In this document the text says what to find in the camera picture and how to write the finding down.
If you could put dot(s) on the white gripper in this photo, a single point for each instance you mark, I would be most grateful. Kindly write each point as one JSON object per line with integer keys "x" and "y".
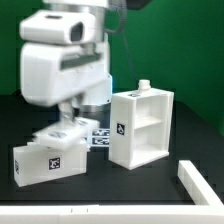
{"x": 52, "y": 74}

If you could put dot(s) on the white cabinet door panel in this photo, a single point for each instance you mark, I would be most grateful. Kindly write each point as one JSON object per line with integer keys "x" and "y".
{"x": 63, "y": 135}

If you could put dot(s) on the white cabinet body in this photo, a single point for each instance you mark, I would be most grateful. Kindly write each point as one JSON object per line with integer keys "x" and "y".
{"x": 140, "y": 123}

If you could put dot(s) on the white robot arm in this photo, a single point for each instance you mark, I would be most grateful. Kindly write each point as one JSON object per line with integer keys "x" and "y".
{"x": 111, "y": 17}

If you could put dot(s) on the white cabinet door block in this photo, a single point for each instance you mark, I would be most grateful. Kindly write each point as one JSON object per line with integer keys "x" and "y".
{"x": 35, "y": 163}

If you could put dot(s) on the white marker sheet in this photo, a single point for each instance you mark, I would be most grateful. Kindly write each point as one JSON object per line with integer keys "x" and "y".
{"x": 99, "y": 137}

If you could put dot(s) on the white L-shaped workspace border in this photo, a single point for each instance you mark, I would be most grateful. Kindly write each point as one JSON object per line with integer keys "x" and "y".
{"x": 207, "y": 208}

